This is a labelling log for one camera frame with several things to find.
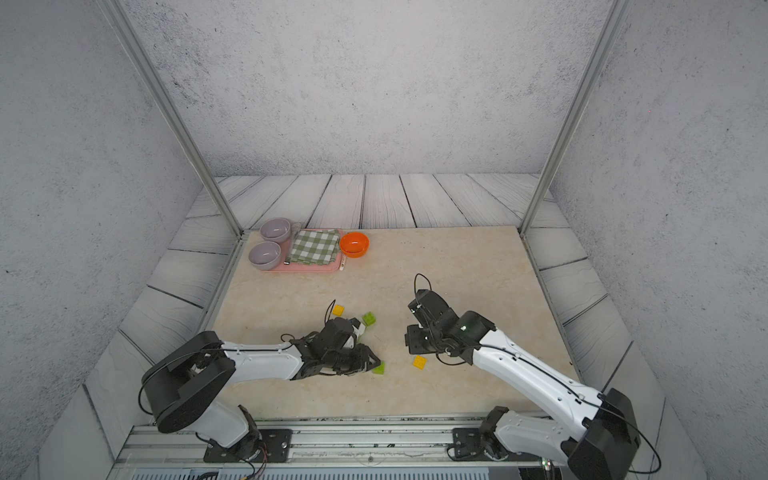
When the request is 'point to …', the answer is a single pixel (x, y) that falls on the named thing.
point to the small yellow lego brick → (338, 310)
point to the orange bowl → (354, 244)
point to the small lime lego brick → (369, 319)
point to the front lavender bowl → (265, 255)
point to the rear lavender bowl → (275, 230)
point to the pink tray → (286, 267)
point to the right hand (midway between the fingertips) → (413, 340)
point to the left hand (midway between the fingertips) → (382, 367)
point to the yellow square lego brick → (419, 362)
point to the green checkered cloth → (316, 247)
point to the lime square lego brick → (381, 369)
